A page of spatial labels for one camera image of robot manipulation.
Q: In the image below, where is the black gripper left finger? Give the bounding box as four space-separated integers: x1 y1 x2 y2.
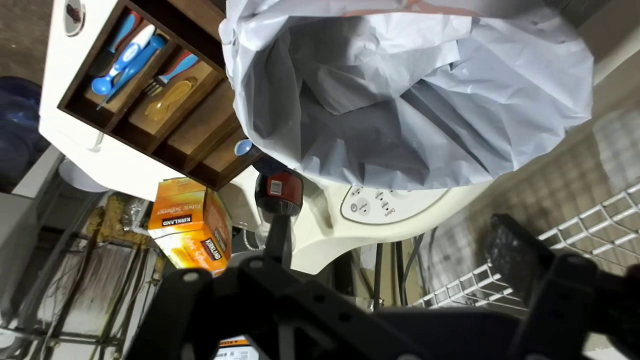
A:
124 254 430 360

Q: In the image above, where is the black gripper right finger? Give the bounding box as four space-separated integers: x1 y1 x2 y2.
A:
485 212 640 360

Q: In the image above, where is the white plastic trash bag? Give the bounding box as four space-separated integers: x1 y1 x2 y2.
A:
219 0 597 193

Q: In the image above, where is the orange yellow cardboard box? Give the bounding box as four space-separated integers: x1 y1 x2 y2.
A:
145 175 234 280

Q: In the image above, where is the black cylinder red label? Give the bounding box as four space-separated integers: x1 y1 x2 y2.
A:
252 169 308 220

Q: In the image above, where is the small blue round cap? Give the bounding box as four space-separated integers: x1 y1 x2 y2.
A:
233 136 257 161

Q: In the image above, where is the dark wooden organizer tray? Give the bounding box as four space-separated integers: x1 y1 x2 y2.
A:
57 0 261 193

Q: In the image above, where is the tan wooden utensil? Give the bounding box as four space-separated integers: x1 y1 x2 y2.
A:
142 75 200 126

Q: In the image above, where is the blue white electric toothbrush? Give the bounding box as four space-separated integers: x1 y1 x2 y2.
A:
88 22 170 101

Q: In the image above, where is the white wire shelf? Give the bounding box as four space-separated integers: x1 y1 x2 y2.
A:
413 186 640 316

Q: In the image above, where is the red handled metal fork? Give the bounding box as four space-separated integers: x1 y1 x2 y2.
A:
142 50 203 101

